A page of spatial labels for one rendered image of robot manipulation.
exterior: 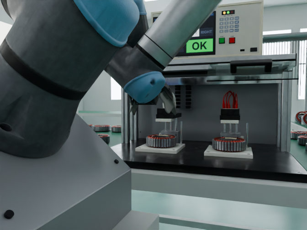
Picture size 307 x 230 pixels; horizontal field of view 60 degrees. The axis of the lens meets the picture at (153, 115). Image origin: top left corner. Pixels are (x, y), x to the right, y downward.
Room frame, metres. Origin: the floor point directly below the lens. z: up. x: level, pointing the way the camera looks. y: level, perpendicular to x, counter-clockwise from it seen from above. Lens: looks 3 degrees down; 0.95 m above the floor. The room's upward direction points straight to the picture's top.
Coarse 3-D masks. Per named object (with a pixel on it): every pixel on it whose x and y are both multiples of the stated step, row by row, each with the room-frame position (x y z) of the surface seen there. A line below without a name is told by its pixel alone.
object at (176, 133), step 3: (162, 132) 1.11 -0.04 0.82; (165, 132) 1.10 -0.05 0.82; (168, 132) 1.10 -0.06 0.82; (171, 132) 1.09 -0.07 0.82; (174, 132) 1.09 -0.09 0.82; (177, 132) 1.09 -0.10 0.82; (174, 135) 1.09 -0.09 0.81; (177, 135) 1.09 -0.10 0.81; (177, 138) 1.09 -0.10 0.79; (177, 141) 1.09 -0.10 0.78
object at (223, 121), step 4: (224, 108) 1.01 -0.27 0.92; (224, 112) 0.96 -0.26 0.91; (228, 112) 0.95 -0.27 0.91; (232, 112) 0.95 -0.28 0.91; (236, 112) 0.94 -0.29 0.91; (220, 116) 0.96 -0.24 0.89; (224, 116) 0.95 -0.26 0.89; (228, 116) 0.95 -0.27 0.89; (232, 116) 0.95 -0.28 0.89; (236, 116) 0.94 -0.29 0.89; (224, 120) 0.93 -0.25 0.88; (228, 120) 0.93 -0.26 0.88; (232, 120) 0.93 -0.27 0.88; (236, 120) 0.92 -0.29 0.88; (224, 124) 1.05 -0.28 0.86; (236, 124) 1.03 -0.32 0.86; (224, 128) 1.05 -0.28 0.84; (236, 128) 1.03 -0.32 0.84; (236, 132) 1.03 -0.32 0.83
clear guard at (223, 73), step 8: (216, 64) 0.82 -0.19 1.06; (224, 64) 0.81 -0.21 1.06; (272, 64) 0.76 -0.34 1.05; (280, 64) 0.76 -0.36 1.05; (288, 64) 0.75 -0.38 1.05; (208, 72) 0.80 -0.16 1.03; (216, 72) 0.79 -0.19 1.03; (224, 72) 0.78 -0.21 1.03; (240, 72) 0.77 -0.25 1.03; (248, 72) 0.76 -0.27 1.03; (256, 72) 0.75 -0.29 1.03; (264, 72) 0.75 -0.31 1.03; (272, 72) 0.74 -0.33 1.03; (280, 72) 0.73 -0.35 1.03; (288, 72) 0.73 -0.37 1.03; (296, 72) 0.72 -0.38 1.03; (208, 80) 0.78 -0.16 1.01; (216, 80) 0.77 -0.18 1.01; (224, 80) 0.76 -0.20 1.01; (232, 80) 0.76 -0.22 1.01; (240, 80) 0.75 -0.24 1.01; (248, 80) 0.74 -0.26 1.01
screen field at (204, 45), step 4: (192, 40) 1.08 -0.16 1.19; (196, 40) 1.07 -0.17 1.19; (200, 40) 1.07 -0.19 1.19; (204, 40) 1.06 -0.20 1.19; (208, 40) 1.06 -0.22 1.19; (212, 40) 1.05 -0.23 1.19; (188, 44) 1.08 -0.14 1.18; (192, 44) 1.08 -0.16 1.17; (196, 44) 1.07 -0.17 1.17; (200, 44) 1.07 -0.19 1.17; (204, 44) 1.06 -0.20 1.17; (208, 44) 1.06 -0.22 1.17; (212, 44) 1.05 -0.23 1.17; (188, 48) 1.08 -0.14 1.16; (192, 48) 1.08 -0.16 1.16; (196, 48) 1.07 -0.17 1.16; (200, 48) 1.07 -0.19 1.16; (204, 48) 1.06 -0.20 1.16; (208, 48) 1.06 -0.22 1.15; (212, 48) 1.05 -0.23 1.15; (188, 52) 1.08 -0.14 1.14
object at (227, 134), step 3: (222, 132) 1.05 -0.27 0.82; (225, 132) 1.04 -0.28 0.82; (228, 132) 1.04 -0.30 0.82; (231, 132) 1.04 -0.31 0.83; (234, 132) 1.04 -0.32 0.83; (222, 135) 1.03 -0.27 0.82; (225, 135) 1.03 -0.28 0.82; (228, 135) 1.02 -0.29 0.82; (231, 135) 1.02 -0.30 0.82; (234, 135) 1.02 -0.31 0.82; (237, 135) 1.01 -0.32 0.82
